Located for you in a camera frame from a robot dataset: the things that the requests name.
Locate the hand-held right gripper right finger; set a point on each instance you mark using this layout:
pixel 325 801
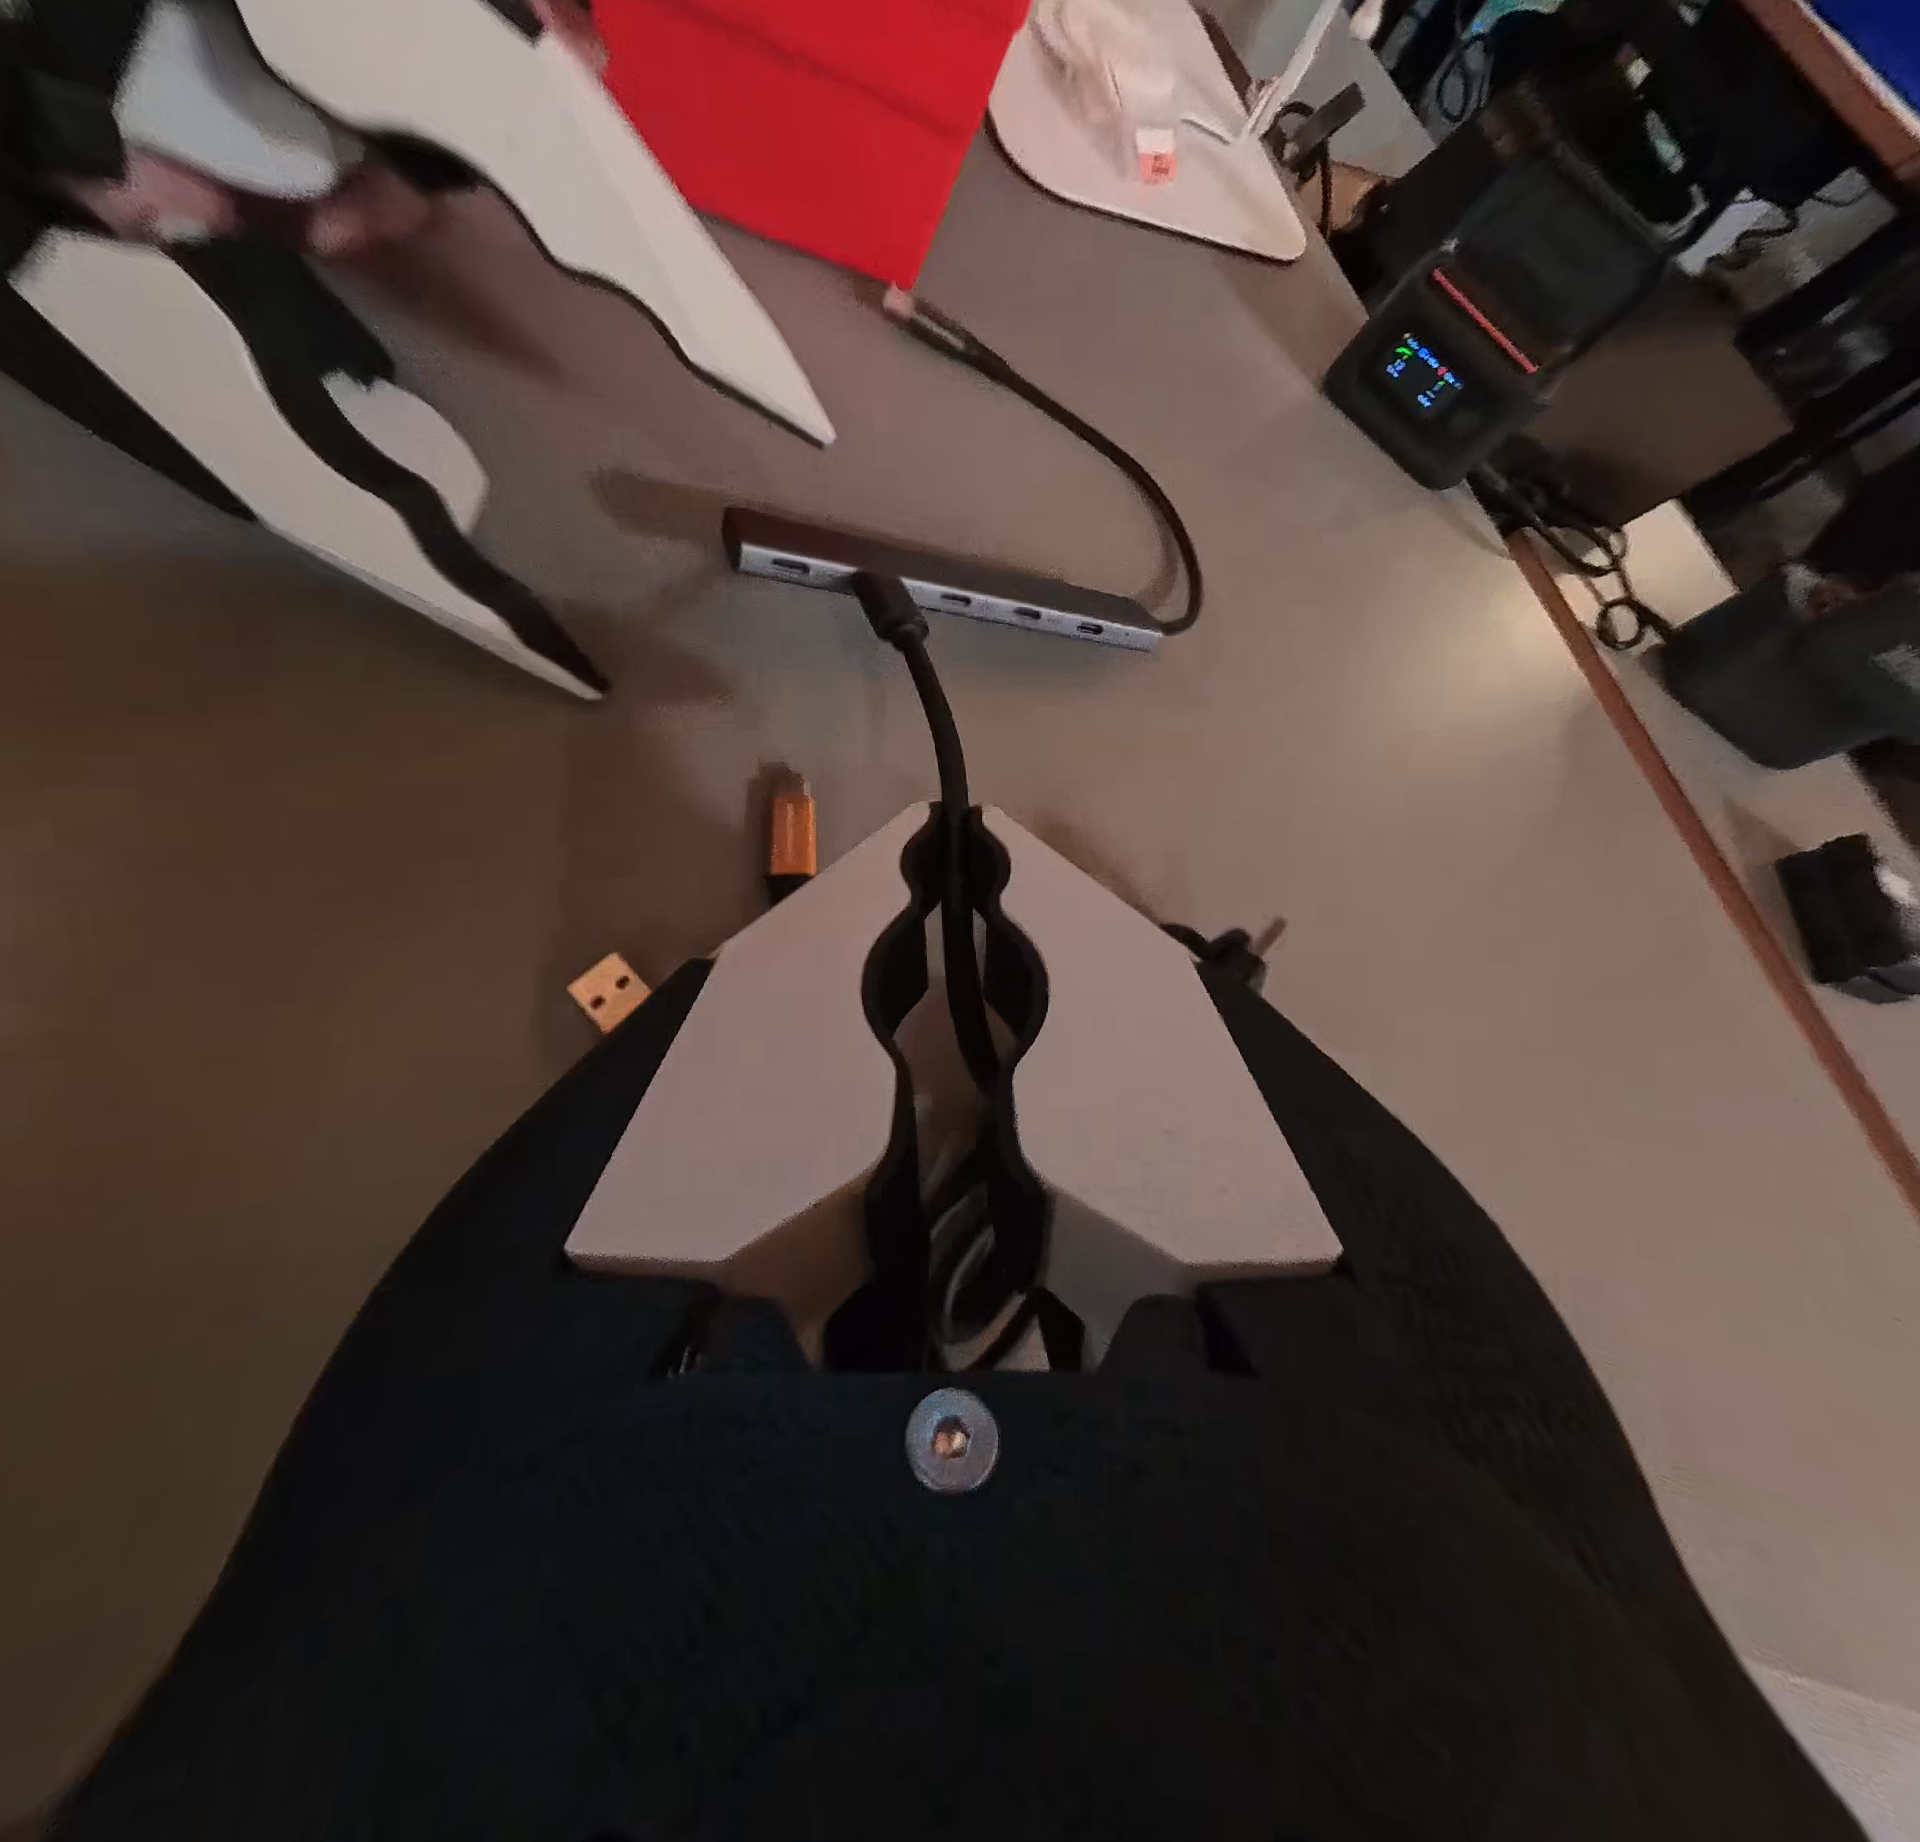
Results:
pixel 1156 1123

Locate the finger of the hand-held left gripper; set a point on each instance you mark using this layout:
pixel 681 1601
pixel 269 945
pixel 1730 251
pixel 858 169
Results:
pixel 420 42
pixel 180 374

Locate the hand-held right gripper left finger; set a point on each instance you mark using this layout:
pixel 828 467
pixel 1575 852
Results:
pixel 720 1123

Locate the red plastic bin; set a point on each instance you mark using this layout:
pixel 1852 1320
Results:
pixel 810 72

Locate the grey usb hub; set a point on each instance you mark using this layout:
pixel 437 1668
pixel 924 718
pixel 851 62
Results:
pixel 991 600

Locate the orange usb-a plug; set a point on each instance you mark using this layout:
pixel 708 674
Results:
pixel 606 990

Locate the person's left hand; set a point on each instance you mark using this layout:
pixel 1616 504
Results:
pixel 151 203

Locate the white lamp base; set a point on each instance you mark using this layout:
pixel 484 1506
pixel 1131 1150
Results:
pixel 1080 162

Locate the black box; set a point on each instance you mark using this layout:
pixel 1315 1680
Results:
pixel 1852 912

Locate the small orange tag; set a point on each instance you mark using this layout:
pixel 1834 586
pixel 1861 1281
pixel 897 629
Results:
pixel 1156 158

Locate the dark grey bag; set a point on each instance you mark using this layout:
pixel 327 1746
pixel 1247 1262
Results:
pixel 1786 674

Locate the black portable power station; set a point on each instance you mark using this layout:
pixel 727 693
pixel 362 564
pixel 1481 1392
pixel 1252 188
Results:
pixel 1485 296

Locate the black clamp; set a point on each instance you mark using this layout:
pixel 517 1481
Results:
pixel 1320 124

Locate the wooden desk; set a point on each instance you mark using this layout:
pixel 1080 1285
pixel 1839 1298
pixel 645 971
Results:
pixel 1800 35

